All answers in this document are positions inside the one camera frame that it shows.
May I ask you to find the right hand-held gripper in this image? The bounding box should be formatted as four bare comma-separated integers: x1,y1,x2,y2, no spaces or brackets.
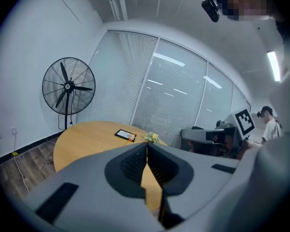
180,107,256,159

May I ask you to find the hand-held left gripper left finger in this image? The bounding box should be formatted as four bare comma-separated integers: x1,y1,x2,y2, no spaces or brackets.
24,143,165,232

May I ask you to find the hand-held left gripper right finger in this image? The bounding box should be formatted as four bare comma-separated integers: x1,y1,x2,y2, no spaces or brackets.
147,143,240,230

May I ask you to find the orange star wand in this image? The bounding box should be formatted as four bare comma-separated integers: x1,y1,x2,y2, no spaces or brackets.
125,133,137,146

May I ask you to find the yellow flower bouquet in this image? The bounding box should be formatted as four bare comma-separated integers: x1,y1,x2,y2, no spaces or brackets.
142,131,160,144

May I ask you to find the black framed picture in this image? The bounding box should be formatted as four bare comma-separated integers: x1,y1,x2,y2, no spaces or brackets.
114,129,137,143

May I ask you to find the ceiling light panel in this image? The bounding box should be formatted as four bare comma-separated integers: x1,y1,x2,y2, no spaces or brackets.
266,50,282,83

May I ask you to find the black standing fan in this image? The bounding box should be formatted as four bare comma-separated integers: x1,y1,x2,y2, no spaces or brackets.
42,57,96,131

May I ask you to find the person's head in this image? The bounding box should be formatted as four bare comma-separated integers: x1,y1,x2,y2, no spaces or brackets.
216,0,277,22

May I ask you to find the white power cable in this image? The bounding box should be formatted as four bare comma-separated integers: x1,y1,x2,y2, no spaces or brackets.
13,133,30,193

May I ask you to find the black head-worn camera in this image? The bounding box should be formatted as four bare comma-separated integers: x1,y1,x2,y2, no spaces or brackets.
201,0,221,23

